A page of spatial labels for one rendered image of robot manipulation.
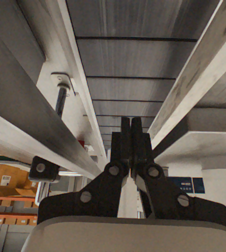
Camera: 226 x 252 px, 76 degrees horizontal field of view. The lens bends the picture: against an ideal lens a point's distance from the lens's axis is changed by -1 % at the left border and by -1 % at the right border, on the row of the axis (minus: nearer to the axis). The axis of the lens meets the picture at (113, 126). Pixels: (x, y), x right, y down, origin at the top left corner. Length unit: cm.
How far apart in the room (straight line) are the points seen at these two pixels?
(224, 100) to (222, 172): 23
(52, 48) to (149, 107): 13
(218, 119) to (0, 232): 898
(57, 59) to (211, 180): 45
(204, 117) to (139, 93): 17
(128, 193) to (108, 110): 16
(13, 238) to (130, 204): 869
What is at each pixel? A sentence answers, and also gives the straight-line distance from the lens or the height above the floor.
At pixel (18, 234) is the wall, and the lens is 882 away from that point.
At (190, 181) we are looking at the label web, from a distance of 69.
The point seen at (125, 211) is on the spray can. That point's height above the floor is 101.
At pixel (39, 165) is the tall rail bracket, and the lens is 19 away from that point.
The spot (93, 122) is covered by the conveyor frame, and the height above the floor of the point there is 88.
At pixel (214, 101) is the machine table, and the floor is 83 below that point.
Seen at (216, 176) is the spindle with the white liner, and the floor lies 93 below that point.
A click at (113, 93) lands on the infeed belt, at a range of 16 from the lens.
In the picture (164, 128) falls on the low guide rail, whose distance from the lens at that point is 16.
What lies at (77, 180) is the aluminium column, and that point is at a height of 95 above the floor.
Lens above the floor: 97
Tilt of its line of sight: 23 degrees down
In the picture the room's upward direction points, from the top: 177 degrees counter-clockwise
